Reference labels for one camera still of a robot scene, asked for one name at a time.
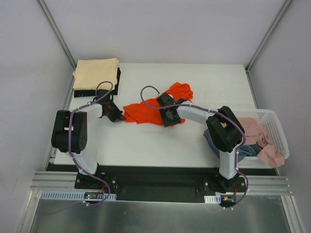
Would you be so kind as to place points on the right white cable duct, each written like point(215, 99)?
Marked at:
point(212, 199)

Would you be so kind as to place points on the aluminium frame post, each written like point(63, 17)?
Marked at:
point(55, 29)
point(268, 34)

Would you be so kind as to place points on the left white cable duct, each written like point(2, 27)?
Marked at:
point(76, 195)

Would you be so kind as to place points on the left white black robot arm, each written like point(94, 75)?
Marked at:
point(69, 133)

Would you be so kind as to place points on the white plastic laundry basket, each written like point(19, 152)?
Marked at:
point(270, 121)

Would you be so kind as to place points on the white cable duct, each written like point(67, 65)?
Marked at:
point(212, 199)
point(76, 195)

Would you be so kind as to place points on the blue grey t shirt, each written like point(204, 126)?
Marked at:
point(244, 151)

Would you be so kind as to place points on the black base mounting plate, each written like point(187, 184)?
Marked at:
point(182, 195)

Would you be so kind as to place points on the left aluminium frame post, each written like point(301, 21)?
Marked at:
point(55, 29)

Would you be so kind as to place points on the pink t shirt in basket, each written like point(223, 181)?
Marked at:
point(256, 134)

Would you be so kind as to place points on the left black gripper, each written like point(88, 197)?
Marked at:
point(114, 112)

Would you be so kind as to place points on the folded cream t shirt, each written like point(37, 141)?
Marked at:
point(89, 73)

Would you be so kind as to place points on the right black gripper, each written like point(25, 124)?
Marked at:
point(170, 120)

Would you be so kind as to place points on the aluminium rail front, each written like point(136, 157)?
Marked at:
point(68, 181)

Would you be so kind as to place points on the right aluminium frame post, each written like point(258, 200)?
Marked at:
point(268, 34)

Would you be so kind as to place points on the orange t shirt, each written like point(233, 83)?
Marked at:
point(139, 113)

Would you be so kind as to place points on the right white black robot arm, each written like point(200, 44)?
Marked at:
point(224, 128)

